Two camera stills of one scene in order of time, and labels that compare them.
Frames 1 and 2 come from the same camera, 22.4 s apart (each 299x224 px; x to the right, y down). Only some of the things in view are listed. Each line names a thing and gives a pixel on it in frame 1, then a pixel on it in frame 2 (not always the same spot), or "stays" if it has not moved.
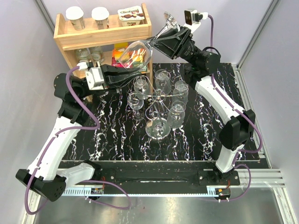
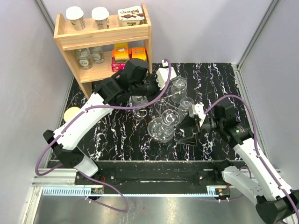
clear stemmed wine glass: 136,55 → 163,131
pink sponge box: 122,55 stays
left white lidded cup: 75,14 stays
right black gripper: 170,47 → 197,133
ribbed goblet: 176,115 → 186,105
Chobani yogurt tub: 131,16 stays
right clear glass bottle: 96,55 stays
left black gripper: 116,76 → 158,90
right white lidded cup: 101,15 stays
